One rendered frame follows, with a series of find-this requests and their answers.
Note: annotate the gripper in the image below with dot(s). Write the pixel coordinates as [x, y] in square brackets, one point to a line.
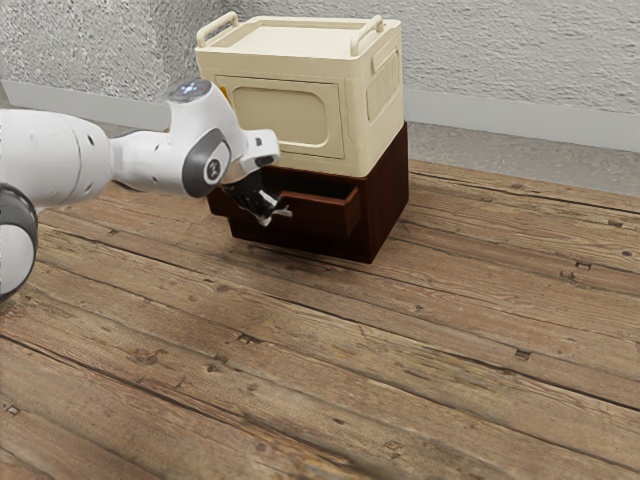
[243, 195]

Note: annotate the dark brown drawer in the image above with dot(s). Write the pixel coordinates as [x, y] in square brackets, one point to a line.
[320, 215]

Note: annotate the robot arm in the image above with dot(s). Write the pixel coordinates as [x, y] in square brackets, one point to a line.
[75, 155]

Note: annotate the dark brown wooden cabinet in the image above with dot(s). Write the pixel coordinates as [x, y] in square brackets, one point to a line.
[385, 200]

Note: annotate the cream box with lid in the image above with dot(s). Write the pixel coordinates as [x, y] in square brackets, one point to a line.
[305, 90]

